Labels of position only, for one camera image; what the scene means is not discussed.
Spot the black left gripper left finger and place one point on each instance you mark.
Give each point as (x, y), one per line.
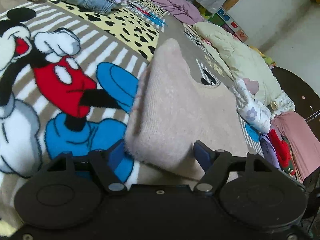
(103, 165)

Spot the purple crumpled bedsheet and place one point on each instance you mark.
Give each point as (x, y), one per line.
(182, 10)

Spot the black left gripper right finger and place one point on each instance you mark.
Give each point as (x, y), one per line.
(215, 164)

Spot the Mickey Mouse print blanket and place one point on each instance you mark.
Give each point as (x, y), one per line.
(50, 51)

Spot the dark round table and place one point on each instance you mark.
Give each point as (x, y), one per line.
(305, 98)

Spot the white floral cloth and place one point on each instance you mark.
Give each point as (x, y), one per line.
(256, 113)

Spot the red green plush toy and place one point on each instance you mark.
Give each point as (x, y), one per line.
(282, 152)

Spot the pink knit sweater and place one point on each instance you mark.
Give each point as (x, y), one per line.
(171, 111)

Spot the pink folded garment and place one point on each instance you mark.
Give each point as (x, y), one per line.
(303, 142)

